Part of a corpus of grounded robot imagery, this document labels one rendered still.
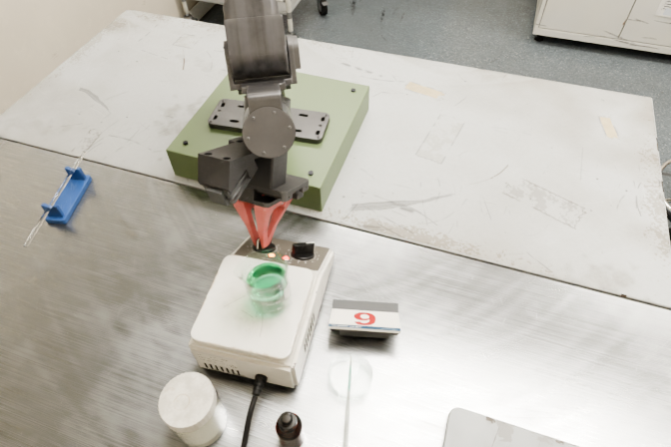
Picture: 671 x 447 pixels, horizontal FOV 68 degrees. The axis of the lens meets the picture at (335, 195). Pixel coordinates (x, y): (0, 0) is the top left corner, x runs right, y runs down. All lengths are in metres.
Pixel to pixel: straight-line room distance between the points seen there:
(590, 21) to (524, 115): 1.97
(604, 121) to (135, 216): 0.85
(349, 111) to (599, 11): 2.19
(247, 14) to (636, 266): 0.63
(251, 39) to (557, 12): 2.44
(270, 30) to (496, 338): 0.48
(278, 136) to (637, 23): 2.59
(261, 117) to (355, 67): 0.57
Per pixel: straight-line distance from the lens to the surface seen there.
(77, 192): 0.92
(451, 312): 0.71
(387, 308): 0.69
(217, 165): 0.56
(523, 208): 0.84
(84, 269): 0.82
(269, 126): 0.53
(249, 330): 0.59
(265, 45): 0.59
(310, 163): 0.78
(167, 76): 1.13
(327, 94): 0.92
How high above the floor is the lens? 1.51
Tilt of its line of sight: 49 degrees down
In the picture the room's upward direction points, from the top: 2 degrees counter-clockwise
